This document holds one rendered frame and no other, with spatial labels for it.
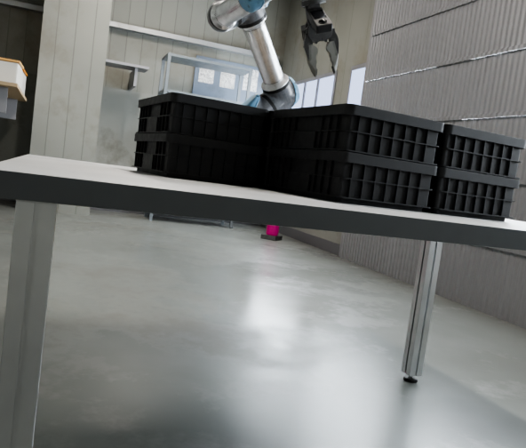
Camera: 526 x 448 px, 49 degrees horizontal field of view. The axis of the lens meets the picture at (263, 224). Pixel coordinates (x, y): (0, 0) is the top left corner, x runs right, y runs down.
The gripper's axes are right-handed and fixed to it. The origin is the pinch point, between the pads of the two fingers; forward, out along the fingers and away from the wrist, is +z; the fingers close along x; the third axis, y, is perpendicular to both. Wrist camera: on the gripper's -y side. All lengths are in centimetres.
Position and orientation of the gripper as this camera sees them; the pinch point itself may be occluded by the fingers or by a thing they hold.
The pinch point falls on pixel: (324, 70)
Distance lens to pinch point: 176.9
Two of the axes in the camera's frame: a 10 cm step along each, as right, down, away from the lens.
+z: 1.7, 9.4, 2.9
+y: -1.8, -2.6, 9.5
